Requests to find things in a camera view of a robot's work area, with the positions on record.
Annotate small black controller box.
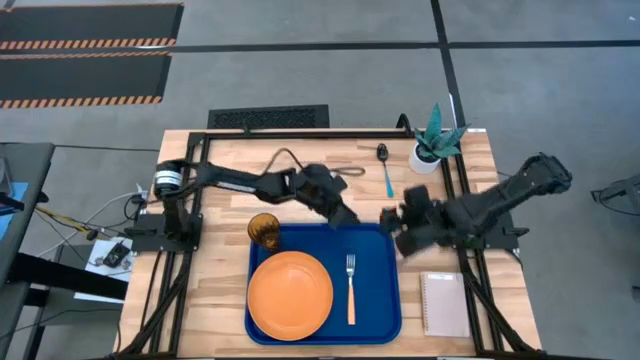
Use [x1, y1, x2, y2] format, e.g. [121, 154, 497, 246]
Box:
[102, 242, 132, 269]

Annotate orange round plate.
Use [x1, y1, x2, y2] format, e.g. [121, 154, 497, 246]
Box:
[246, 250, 335, 342]

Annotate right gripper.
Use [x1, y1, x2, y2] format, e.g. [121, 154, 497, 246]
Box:
[379, 185, 454, 259]

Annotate white paper sheet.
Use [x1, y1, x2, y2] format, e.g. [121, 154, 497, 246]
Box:
[74, 237, 135, 304]

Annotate grey side desk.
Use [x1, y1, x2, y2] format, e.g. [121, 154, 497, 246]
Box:
[0, 142, 56, 360]

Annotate white floor cable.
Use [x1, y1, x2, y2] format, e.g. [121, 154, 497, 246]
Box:
[37, 188, 151, 257]

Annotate amber glass cup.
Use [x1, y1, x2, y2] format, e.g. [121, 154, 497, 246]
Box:
[247, 212, 282, 252]

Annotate white plant pot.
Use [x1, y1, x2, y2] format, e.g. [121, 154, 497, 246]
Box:
[408, 142, 442, 175]

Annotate beige spiral notebook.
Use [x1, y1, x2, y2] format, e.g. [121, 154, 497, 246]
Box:
[419, 271, 472, 338]

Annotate black hazard striped floor mat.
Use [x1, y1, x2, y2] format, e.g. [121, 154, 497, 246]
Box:
[0, 52, 174, 110]
[0, 2, 185, 51]

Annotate black looped cable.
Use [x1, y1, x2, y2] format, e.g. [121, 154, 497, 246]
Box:
[262, 147, 366, 179]

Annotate blue plastic tray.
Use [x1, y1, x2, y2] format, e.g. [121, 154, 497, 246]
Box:
[243, 223, 403, 346]

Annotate fork with orange handle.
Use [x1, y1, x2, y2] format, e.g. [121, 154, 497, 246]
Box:
[345, 253, 357, 326]

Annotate spoon with blue handle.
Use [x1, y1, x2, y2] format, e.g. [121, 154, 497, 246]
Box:
[376, 142, 395, 199]

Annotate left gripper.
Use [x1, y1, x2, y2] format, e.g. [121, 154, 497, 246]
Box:
[294, 163, 362, 232]

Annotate green leafy plant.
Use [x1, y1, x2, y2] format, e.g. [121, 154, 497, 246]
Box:
[414, 103, 471, 161]

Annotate black aluminium table frame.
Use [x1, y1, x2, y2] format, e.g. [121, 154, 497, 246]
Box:
[114, 127, 546, 360]

